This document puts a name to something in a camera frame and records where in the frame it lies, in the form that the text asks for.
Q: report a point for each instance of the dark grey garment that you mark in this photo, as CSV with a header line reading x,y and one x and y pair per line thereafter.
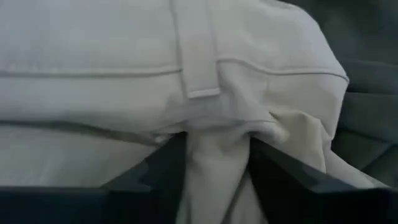
x,y
370,109

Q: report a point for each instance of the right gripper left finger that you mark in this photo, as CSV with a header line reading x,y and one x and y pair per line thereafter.
x,y
161,186

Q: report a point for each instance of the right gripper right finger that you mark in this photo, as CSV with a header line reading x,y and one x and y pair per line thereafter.
x,y
289,189

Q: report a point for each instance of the beige trousers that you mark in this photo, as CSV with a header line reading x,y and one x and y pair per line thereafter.
x,y
124,77

